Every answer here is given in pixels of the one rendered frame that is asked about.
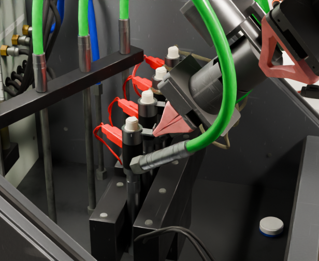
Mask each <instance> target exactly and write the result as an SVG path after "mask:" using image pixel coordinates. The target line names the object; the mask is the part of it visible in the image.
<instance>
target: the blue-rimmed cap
mask: <svg viewBox="0 0 319 261"><path fill-rule="evenodd" d="M283 226H284V224H283V222H282V221H281V220H280V219H278V218H276V217H271V216H270V217H265V218H263V219H262V220H261V221H260V226H259V231H260V232H261V233H262V234H263V235H265V236H267V237H278V236H280V235H282V234H283V229H284V228H283Z"/></svg>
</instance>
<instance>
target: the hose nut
mask: <svg viewBox="0 0 319 261"><path fill-rule="evenodd" d="M142 156H143V155H140V156H137V157H134V158H132V161H131V163H130V167H131V169H132V171H133V173H136V174H142V173H145V172H148V171H149V170H144V169H142V168H141V166H140V158H141V157H142Z"/></svg>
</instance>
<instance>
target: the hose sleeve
mask: <svg viewBox="0 0 319 261"><path fill-rule="evenodd" d="M188 141H190V140H186V141H182V142H179V143H176V144H174V145H172V146H169V147H166V148H163V149H161V150H158V151H154V152H152V153H149V154H147V155H144V156H142V157H141V158H140V166H141V168H142V169H144V170H149V169H154V168H156V167H159V166H161V165H165V164H168V163H171V162H173V161H176V160H181V159H183V158H186V157H188V156H191V155H193V154H194V153H195V152H194V153H190V152H189V151H188V150H187V148H186V144H187V142H188Z"/></svg>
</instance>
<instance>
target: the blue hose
mask: <svg viewBox="0 0 319 261"><path fill-rule="evenodd" d="M64 5H65V0H57V9H58V11H59V14H60V17H61V25H62V23H63V19H64ZM88 21H89V29H90V38H91V47H92V56H93V62H94V61H96V60H99V59H100V57H99V47H98V38H97V28H96V20H95V12H94V6H93V1H92V0H89V1H88ZM54 28H55V23H54V24H53V25H52V27H51V31H50V34H51V33H53V31H54Z"/></svg>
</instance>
